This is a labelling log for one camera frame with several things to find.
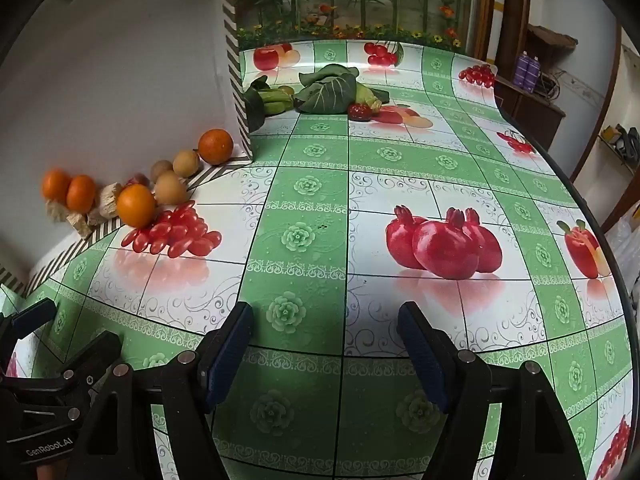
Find green bok choy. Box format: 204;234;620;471
243;76;296;133

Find shelf with dark items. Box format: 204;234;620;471
597;125;640;171

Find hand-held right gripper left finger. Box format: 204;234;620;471
75;301;255;480

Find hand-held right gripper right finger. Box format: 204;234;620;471
397;301;588;480

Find corn cob with husk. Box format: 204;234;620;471
354;85;391;110

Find wooden side cabinet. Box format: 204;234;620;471
492;75;568;153

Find green fruit print tablecloth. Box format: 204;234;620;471
0;40;632;480

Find wooden wall shelf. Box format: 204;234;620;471
527;24;578;53

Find orange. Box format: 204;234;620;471
66;175;97;212
41;169;72;201
116;183;157;228
197;129;235;166

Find tangled cables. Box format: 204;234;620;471
537;72;564;99

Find green cabbage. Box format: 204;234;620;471
294;63;360;115

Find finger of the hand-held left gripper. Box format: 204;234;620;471
0;297;57;376
15;331;123;396

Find flower and bamboo wall poster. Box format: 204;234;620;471
232;0;476;53

